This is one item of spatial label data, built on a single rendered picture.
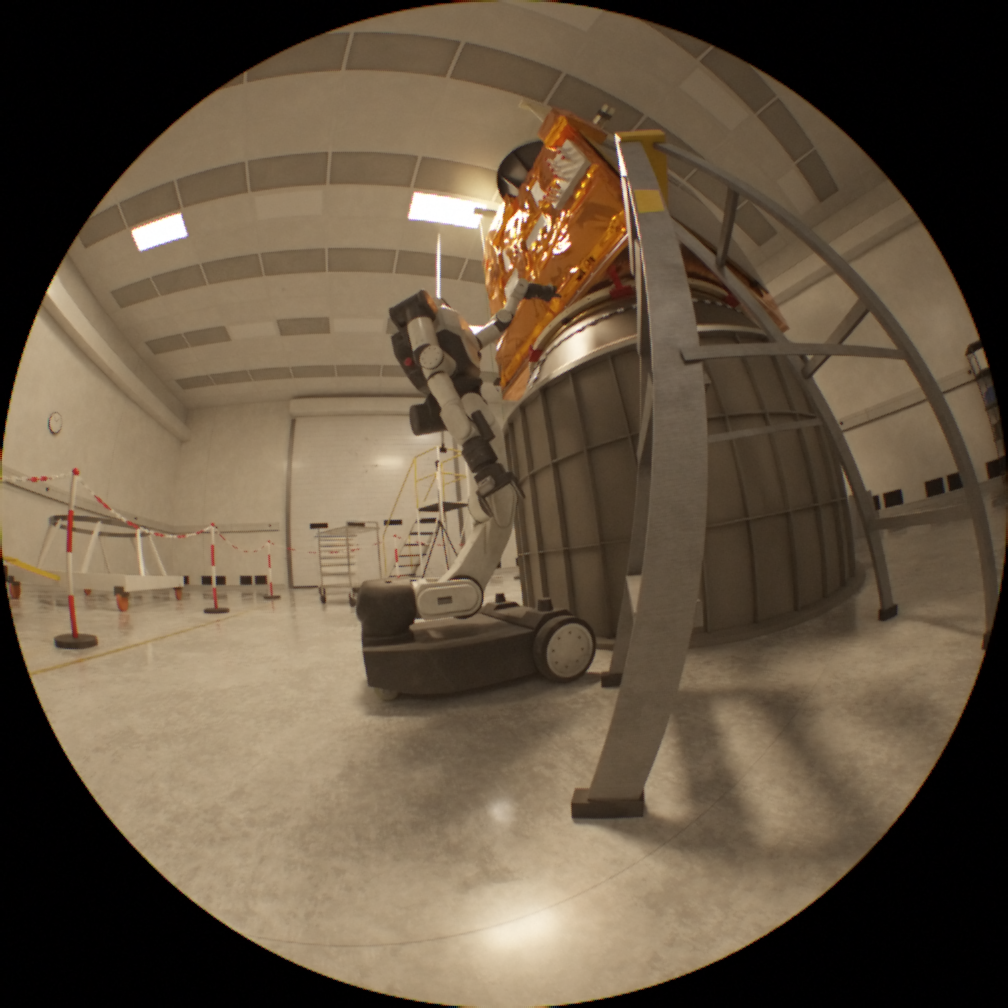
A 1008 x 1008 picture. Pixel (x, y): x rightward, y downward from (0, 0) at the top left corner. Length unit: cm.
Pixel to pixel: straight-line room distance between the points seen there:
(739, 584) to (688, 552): 88
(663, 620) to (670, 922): 36
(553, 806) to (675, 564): 40
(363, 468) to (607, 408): 822
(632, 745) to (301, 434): 966
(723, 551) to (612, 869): 103
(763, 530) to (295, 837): 144
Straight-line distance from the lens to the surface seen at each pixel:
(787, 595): 138
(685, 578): 40
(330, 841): 57
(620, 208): 189
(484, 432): 95
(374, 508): 889
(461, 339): 128
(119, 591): 412
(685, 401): 45
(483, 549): 108
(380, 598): 99
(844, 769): 63
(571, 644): 99
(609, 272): 191
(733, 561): 125
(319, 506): 904
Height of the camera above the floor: 39
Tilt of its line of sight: 9 degrees up
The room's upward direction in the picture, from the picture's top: 6 degrees counter-clockwise
